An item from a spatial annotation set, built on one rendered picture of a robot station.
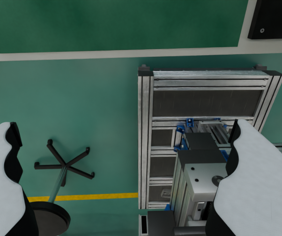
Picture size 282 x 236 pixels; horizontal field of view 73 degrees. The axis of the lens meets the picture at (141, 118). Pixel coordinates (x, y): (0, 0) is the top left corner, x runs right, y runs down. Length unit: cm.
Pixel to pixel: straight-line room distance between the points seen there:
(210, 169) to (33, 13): 56
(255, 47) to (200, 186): 38
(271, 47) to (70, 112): 129
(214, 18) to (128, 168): 152
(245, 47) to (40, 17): 51
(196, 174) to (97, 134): 119
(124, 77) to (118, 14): 86
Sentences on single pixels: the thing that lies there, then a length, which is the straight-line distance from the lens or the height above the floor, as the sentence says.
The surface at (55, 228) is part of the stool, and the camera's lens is 155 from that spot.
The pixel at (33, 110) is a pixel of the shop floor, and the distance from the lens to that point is 163.
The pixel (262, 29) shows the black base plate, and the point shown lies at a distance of 58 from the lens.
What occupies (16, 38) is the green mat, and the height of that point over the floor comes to 75.
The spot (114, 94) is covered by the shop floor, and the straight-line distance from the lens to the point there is 139.
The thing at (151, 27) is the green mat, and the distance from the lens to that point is 51.
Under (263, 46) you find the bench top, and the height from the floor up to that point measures 75.
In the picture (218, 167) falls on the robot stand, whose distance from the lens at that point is 54.
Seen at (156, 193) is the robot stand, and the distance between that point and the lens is 178.
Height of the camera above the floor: 126
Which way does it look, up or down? 58 degrees down
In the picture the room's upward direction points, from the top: 176 degrees clockwise
